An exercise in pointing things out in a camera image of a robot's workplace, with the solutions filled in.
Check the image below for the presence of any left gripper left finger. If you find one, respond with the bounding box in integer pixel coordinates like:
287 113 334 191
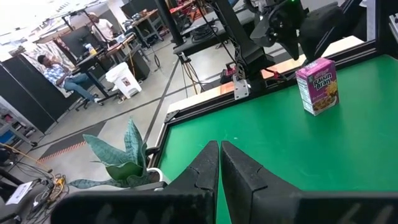
169 140 220 192

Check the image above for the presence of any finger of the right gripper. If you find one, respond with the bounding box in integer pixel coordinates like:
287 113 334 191
294 39 304 61
284 39 296 61

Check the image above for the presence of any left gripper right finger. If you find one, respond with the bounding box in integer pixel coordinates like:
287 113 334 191
220 140 300 224

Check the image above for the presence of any Raisin Bran cereal box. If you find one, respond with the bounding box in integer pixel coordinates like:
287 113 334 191
294 57 340 117

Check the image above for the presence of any white plant pot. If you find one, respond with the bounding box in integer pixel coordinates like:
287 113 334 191
133 167 171 191

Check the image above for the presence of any green snake plant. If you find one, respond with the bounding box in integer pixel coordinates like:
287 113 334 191
68 118 162 190

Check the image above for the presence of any green table mat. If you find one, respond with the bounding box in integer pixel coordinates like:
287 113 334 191
157 54 398 224

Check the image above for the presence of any black tripod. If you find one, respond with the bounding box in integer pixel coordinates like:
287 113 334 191
176 51 205 96

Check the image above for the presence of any white trash bin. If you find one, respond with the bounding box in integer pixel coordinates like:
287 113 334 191
104 61 143 100

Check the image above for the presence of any striped floor mat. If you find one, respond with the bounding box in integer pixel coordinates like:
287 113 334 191
30 119 108 164

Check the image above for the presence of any wooden top desk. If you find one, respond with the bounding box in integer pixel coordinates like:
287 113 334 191
123 8 170 47

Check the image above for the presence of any black office desk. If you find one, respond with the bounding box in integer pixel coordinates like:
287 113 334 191
74 32 147 100

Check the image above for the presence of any person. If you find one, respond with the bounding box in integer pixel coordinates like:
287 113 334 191
86 11 116 43
37 54 102 105

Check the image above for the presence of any black partition panel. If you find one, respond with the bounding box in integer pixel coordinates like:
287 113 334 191
0 55 83 134

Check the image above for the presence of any silver metal bracket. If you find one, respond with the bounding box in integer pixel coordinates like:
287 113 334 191
233 77 251 101

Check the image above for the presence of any coiled black cable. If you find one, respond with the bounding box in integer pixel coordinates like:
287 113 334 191
190 24 220 44

